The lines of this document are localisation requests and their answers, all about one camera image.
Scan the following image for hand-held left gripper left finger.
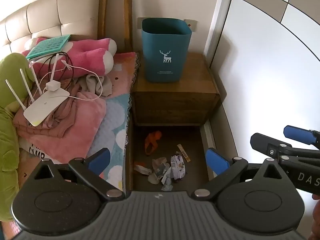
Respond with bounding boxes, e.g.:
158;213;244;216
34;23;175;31
32;148;125;201

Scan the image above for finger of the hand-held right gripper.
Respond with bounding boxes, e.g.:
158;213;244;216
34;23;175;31
283;125;320;147
250;133;320;167

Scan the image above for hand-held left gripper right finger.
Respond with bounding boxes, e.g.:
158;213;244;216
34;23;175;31
191;148;288;201

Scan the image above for orange plastic bag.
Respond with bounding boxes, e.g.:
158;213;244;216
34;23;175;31
144;131;162;155

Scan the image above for grey paper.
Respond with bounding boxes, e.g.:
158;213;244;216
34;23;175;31
152;157;171;178

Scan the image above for teal plastic bin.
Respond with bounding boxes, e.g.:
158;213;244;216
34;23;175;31
142;17;192;82

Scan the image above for brown strip wrapper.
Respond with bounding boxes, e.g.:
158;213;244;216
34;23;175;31
177;144;191;162

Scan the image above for purple white crumpled wrapper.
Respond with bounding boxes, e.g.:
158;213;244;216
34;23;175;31
170;155;187;180

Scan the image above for pink folded blanket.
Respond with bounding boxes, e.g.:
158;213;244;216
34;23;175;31
12;90;107;163

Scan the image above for orange white wrapper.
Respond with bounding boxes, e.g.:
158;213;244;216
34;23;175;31
134;162;152;176

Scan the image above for colourful printed bed blanket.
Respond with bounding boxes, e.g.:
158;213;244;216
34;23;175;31
85;52;139;191

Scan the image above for mauve cloth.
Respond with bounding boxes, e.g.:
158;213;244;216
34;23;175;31
42;79;83;138

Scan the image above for blue white crumpled wrapper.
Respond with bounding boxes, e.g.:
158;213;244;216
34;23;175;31
161;174;173;191

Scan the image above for white cloth black letters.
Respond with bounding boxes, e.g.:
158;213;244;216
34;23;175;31
19;142;51;161

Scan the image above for wooden nightstand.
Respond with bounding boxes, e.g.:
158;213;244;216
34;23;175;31
131;52;220;127

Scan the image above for beige grey cloth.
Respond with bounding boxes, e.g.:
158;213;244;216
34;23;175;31
79;74;113;97

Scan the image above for white wardrobe sliding door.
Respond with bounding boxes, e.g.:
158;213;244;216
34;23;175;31
204;0;320;195

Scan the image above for white router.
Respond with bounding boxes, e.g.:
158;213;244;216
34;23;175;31
5;53;70;127

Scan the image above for green plush toy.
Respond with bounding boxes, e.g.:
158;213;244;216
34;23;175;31
0;53;35;222

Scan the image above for pink plush toy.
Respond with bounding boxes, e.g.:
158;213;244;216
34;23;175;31
22;37;118;77

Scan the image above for teal grid book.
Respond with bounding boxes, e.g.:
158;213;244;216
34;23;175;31
26;34;71;60

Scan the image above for beige padded headboard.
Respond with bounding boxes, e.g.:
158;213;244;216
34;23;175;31
0;0;103;55

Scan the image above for wooden bed side rail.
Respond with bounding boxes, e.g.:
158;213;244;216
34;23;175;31
124;112;133;191

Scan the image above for white power adapter with cable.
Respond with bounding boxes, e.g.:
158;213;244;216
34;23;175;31
37;59;105;100

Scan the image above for black cable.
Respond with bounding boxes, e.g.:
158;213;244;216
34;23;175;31
37;52;74;95

